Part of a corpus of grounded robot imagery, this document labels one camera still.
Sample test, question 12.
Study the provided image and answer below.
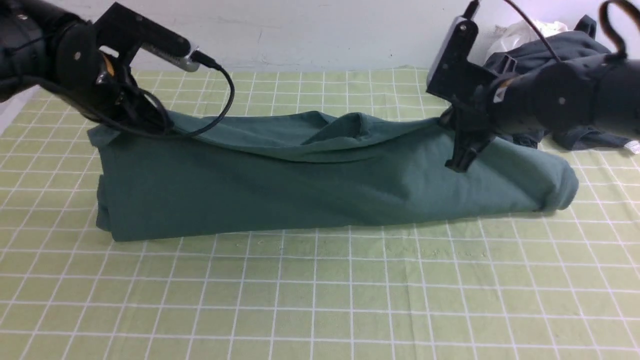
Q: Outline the dark grey crumpled garment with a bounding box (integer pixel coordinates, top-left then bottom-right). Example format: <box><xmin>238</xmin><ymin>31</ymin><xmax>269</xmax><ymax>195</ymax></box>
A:
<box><xmin>484</xmin><ymin>15</ymin><xmax>639</xmax><ymax>155</ymax></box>

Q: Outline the green long-sleeved shirt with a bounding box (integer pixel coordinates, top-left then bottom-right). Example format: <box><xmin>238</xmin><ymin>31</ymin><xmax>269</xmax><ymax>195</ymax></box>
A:
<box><xmin>87</xmin><ymin>111</ymin><xmax>579</xmax><ymax>242</ymax></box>

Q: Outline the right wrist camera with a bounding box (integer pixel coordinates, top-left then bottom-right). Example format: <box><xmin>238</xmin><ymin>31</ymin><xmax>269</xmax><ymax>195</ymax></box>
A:
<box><xmin>429</xmin><ymin>16</ymin><xmax>478</xmax><ymax>78</ymax></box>

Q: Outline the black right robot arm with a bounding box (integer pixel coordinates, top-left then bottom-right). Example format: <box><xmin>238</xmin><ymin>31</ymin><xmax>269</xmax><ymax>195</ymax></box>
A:
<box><xmin>426</xmin><ymin>17</ymin><xmax>640</xmax><ymax>173</ymax></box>

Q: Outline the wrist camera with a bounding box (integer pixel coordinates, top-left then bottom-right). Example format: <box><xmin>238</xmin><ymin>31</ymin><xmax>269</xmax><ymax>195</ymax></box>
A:
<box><xmin>141</xmin><ymin>43</ymin><xmax>201</xmax><ymax>73</ymax></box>
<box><xmin>429</xmin><ymin>16</ymin><xmax>478</xmax><ymax>78</ymax></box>

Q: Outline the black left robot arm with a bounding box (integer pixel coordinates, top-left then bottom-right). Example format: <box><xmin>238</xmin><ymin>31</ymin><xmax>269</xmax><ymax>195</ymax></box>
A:
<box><xmin>0</xmin><ymin>0</ymin><xmax>199</xmax><ymax>135</ymax></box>

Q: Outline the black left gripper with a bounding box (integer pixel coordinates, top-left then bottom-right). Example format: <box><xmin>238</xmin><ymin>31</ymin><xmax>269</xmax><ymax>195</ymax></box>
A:
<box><xmin>55</xmin><ymin>2</ymin><xmax>194</xmax><ymax>135</ymax></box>

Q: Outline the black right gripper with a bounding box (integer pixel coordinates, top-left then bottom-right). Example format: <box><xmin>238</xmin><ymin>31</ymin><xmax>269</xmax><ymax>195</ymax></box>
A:
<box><xmin>426</xmin><ymin>17</ymin><xmax>518</xmax><ymax>173</ymax></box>

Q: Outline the black camera cable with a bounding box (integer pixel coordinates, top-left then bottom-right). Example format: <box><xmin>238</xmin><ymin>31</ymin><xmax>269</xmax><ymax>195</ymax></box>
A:
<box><xmin>0</xmin><ymin>50</ymin><xmax>236</xmax><ymax>140</ymax></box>
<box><xmin>462</xmin><ymin>0</ymin><xmax>628</xmax><ymax>63</ymax></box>

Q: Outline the white crumpled cloth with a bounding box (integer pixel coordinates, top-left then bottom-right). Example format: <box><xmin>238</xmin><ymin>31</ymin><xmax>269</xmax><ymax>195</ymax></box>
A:
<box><xmin>485</xmin><ymin>20</ymin><xmax>569</xmax><ymax>60</ymax></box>

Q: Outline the black right camera cable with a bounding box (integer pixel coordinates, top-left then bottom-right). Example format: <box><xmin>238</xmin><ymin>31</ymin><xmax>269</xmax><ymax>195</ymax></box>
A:
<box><xmin>462</xmin><ymin>0</ymin><xmax>628</xmax><ymax>63</ymax></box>

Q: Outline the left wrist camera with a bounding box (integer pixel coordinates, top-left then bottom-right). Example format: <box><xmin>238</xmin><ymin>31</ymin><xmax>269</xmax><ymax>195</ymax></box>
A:
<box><xmin>141</xmin><ymin>43</ymin><xmax>201</xmax><ymax>73</ymax></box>

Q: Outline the black left camera cable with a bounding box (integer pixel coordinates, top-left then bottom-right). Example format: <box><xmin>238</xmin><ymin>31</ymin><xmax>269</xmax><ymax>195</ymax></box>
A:
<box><xmin>0</xmin><ymin>50</ymin><xmax>236</xmax><ymax>140</ymax></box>

